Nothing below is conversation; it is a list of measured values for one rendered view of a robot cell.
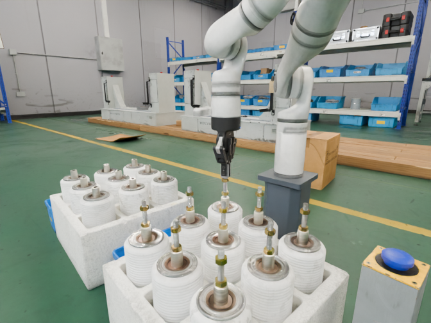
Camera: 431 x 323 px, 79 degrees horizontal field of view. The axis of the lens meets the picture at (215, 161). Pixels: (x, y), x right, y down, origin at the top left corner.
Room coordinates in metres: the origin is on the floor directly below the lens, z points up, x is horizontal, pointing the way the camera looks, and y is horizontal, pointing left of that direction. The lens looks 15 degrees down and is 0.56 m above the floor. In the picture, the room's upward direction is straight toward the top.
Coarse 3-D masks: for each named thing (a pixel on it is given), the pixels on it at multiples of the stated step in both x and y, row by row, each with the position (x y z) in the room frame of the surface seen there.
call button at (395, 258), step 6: (384, 252) 0.34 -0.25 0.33; (390, 252) 0.34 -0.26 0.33; (396, 252) 0.34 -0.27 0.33; (402, 252) 0.34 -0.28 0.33; (384, 258) 0.33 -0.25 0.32; (390, 258) 0.33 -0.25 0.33; (396, 258) 0.32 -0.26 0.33; (402, 258) 0.32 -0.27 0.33; (408, 258) 0.32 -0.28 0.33; (390, 264) 0.32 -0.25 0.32; (396, 264) 0.32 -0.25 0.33; (402, 264) 0.31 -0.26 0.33; (408, 264) 0.31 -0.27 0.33
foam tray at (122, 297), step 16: (112, 272) 0.48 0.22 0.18; (336, 272) 0.48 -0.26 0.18; (112, 288) 0.47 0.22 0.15; (128, 288) 0.44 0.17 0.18; (144, 288) 0.44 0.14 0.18; (320, 288) 0.44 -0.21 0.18; (336, 288) 0.44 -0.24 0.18; (112, 304) 0.48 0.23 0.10; (128, 304) 0.41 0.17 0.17; (144, 304) 0.40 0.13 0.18; (304, 304) 0.40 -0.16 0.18; (320, 304) 0.40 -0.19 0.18; (336, 304) 0.45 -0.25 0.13; (112, 320) 0.49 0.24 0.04; (128, 320) 0.41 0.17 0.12; (144, 320) 0.36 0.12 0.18; (160, 320) 0.36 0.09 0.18; (256, 320) 0.36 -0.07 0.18; (288, 320) 0.36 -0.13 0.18; (304, 320) 0.36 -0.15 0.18; (320, 320) 0.40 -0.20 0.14; (336, 320) 0.46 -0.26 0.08
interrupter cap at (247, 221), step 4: (248, 216) 0.60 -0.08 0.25; (252, 216) 0.60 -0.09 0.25; (264, 216) 0.60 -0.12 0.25; (244, 220) 0.58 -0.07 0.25; (248, 220) 0.58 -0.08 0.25; (252, 220) 0.59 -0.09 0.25; (264, 220) 0.58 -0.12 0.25; (268, 220) 0.58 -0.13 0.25; (272, 220) 0.58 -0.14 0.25; (244, 224) 0.56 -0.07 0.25; (248, 224) 0.56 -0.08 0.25; (252, 224) 0.56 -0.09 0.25; (256, 224) 0.57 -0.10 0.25; (260, 224) 0.57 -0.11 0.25; (264, 224) 0.57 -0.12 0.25; (252, 228) 0.54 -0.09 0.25; (256, 228) 0.54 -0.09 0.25; (260, 228) 0.54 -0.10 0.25; (264, 228) 0.54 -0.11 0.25
